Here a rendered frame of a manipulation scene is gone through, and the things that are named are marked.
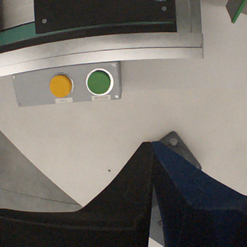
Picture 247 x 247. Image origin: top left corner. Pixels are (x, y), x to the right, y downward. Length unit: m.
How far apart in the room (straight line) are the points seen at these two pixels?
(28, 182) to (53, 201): 0.30
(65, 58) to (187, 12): 0.23
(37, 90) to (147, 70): 0.23
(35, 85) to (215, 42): 0.39
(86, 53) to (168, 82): 0.20
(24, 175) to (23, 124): 1.41
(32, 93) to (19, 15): 0.17
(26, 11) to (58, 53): 0.13
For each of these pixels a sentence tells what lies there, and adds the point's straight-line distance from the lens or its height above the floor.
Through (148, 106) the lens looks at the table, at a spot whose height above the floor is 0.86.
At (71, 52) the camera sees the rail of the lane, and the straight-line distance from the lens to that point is 0.37.
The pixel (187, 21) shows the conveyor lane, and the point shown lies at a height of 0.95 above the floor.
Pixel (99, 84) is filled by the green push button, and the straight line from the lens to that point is 0.34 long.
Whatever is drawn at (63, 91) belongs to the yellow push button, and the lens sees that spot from 0.36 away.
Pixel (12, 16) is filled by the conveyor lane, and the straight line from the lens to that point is 0.47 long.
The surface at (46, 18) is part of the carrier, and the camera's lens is 0.37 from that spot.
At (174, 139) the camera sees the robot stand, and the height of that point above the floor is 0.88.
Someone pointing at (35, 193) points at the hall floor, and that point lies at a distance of 2.05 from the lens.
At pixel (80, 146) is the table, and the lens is 0.53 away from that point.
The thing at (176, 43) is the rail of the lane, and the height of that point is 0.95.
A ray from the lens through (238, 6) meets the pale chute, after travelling 0.32.
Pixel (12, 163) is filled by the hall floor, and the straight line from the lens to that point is 1.94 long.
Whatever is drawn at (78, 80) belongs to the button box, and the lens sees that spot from 0.36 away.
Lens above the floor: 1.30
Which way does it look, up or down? 67 degrees down
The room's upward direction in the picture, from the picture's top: 176 degrees counter-clockwise
